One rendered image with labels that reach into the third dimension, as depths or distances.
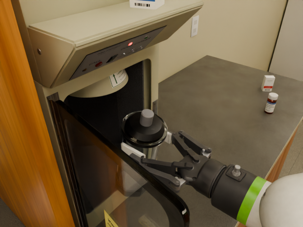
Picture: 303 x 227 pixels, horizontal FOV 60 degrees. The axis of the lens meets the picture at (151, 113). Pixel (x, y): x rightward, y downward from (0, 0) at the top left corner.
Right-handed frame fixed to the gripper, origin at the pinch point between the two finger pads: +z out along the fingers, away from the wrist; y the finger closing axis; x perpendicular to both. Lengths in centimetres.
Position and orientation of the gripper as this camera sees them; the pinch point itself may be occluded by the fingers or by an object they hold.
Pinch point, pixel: (143, 141)
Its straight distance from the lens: 63.7
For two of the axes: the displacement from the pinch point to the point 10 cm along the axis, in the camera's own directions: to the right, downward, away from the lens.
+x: 0.0, 8.3, 5.6
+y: -6.4, 4.4, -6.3
